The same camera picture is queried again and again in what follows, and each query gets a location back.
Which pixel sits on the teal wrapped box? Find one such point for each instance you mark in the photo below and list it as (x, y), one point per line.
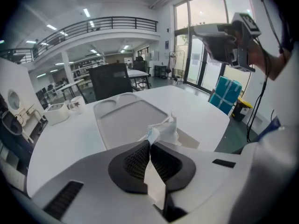
(226, 94)

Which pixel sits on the person's white shirt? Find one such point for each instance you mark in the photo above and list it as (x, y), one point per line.
(275, 148)

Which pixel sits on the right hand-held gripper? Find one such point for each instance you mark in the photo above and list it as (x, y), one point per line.
(243, 43)

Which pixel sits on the white mug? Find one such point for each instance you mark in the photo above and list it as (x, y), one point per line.
(77, 104)

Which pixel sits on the black mesh office chair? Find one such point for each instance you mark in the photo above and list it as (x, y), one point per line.
(109, 80)

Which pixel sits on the white compartment organizer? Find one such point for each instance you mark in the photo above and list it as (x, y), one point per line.
(56, 113)

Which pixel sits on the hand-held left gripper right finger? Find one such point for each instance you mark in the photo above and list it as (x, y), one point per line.
(175, 169)

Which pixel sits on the black swivel office chair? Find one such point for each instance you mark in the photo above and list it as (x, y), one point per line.
(140, 64)

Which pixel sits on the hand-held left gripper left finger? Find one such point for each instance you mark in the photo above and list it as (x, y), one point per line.
(130, 169)

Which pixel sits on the white paper wrapper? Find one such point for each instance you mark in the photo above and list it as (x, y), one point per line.
(163, 130)

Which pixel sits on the yellow and black bin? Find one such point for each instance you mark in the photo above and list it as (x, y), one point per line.
(243, 108)

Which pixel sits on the clothes rack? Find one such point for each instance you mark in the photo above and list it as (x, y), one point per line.
(175, 62)

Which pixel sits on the white long table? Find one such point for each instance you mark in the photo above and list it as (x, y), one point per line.
(137, 73)

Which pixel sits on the black balcony railing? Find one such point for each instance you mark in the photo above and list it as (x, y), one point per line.
(93, 24)

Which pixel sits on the person's right forearm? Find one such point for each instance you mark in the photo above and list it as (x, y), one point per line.
(268, 59)

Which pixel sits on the beige box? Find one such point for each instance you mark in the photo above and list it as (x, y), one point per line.
(130, 118)

